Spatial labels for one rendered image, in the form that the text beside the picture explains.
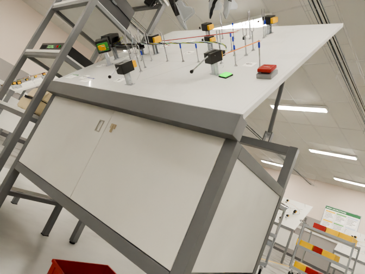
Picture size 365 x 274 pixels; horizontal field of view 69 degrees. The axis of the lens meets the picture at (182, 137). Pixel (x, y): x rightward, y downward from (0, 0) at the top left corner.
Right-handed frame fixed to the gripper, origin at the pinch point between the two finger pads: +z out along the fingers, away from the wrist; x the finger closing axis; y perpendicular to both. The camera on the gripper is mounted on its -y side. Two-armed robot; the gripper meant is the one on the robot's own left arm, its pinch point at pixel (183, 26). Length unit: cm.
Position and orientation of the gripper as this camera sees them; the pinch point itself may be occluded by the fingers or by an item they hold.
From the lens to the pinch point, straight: 99.6
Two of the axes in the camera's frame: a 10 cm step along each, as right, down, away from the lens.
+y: 9.0, -3.0, -3.2
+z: 3.8, 9.0, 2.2
